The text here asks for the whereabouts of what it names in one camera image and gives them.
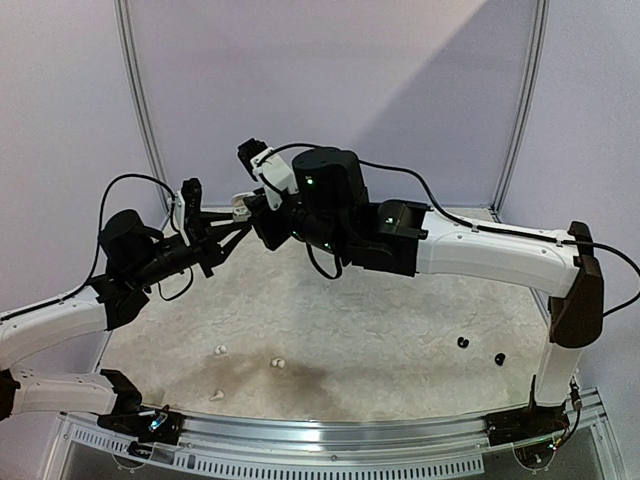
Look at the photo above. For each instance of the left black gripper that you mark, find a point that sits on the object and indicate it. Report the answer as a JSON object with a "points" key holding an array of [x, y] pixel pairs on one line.
{"points": [[200, 245]]}

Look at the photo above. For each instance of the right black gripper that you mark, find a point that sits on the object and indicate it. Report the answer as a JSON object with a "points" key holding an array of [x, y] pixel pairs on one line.
{"points": [[270, 225]]}

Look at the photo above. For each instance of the white stem earbud charging case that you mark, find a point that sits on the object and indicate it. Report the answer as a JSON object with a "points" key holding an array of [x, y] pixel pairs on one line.
{"points": [[240, 207]]}

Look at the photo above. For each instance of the white stem earbud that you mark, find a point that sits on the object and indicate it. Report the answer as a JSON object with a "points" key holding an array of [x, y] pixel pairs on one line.
{"points": [[218, 395]]}

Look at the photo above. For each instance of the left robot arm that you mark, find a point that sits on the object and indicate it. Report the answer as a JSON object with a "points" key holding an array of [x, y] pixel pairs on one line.
{"points": [[137, 258]]}

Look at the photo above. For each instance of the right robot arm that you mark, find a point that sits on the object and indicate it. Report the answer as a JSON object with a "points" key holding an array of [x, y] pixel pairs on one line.
{"points": [[320, 199]]}

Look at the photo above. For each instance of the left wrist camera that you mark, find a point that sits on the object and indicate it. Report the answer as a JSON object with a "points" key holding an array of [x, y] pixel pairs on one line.
{"points": [[185, 217]]}

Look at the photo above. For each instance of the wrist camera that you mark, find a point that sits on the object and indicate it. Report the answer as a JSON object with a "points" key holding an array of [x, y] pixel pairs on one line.
{"points": [[185, 217], [269, 169]]}

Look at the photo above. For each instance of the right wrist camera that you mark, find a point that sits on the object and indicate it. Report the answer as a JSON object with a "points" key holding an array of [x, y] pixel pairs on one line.
{"points": [[269, 169]]}

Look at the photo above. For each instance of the left aluminium frame post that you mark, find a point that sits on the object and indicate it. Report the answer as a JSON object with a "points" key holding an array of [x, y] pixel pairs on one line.
{"points": [[124, 24]]}

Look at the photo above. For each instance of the aluminium frame post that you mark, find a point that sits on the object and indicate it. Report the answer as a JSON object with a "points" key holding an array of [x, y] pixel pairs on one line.
{"points": [[124, 24], [524, 103]]}

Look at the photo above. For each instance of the right aluminium frame post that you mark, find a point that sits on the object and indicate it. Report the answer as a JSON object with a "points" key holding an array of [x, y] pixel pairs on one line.
{"points": [[524, 103]]}

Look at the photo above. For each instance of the aluminium front rail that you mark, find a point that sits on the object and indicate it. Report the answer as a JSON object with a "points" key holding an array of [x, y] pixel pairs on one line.
{"points": [[215, 447]]}

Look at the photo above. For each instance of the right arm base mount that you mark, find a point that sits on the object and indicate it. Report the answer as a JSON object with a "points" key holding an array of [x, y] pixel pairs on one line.
{"points": [[523, 423]]}

